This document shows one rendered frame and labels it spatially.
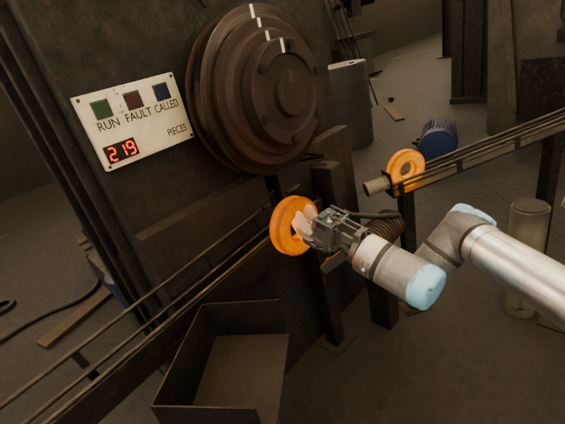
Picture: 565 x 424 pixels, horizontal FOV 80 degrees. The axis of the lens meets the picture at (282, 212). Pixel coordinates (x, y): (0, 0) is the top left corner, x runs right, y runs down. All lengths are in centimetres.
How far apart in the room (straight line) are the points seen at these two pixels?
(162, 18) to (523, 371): 166
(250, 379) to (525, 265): 59
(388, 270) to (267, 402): 37
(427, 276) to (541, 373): 100
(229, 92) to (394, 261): 57
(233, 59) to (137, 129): 30
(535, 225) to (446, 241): 74
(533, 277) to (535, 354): 102
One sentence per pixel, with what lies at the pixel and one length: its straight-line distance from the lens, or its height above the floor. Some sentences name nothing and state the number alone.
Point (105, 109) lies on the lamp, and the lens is 93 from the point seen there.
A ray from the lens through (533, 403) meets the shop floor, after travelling 155.
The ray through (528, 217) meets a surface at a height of 50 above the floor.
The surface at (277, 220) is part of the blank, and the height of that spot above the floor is 87.
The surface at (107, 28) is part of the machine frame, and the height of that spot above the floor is 136.
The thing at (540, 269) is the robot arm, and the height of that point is 84.
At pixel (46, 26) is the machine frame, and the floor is 138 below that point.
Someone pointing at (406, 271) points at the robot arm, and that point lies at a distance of 69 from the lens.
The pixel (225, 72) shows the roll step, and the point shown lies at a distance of 92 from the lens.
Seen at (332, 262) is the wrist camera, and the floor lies 76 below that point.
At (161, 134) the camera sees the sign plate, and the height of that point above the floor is 110.
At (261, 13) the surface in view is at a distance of 105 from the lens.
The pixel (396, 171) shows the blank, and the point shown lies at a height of 72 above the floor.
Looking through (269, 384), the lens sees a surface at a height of 60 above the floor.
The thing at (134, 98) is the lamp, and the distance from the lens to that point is 96.
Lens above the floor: 125
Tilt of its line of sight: 26 degrees down
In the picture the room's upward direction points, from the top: 14 degrees counter-clockwise
